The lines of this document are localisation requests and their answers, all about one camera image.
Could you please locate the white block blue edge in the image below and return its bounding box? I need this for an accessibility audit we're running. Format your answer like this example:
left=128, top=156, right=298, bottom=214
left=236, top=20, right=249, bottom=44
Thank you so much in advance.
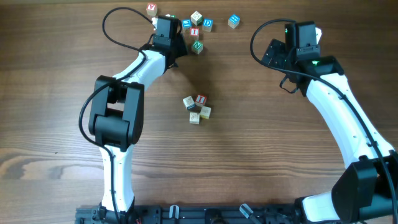
left=183, top=96, right=196, bottom=110

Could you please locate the white picture block yellow side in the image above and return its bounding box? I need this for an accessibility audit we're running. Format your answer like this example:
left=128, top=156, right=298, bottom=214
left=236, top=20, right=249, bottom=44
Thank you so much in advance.
left=189, top=112, right=200, bottom=124

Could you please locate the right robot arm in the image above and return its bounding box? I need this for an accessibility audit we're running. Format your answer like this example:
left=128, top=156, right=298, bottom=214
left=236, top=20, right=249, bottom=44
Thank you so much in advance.
left=259, top=19, right=397, bottom=223

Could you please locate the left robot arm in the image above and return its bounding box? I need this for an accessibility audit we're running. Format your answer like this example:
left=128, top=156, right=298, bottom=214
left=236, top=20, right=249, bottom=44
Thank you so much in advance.
left=86, top=16, right=187, bottom=223

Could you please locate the green N letter block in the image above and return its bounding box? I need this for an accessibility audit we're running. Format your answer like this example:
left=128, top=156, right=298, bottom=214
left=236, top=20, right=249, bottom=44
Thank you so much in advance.
left=192, top=40, right=203, bottom=55

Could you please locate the red I letter block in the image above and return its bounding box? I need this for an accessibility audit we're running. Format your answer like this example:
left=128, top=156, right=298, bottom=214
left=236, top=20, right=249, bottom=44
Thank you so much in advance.
left=189, top=28, right=200, bottom=40

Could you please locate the white and green block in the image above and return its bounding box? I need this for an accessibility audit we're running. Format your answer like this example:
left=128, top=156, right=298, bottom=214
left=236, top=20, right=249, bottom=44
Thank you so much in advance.
left=190, top=11, right=203, bottom=26

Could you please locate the blue D letter block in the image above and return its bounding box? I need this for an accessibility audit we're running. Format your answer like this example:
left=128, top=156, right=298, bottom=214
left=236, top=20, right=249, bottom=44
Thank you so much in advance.
left=202, top=18, right=213, bottom=32

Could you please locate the red Y letter block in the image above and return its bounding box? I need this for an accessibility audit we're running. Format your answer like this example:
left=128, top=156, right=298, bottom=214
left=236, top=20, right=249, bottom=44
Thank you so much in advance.
left=146, top=2, right=158, bottom=17

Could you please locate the blue picture block far right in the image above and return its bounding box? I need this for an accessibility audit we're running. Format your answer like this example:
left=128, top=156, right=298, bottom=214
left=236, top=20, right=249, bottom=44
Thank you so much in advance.
left=228, top=14, right=240, bottom=29

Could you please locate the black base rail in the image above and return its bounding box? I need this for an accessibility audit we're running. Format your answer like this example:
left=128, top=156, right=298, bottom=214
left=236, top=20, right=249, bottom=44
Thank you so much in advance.
left=75, top=204, right=309, bottom=224

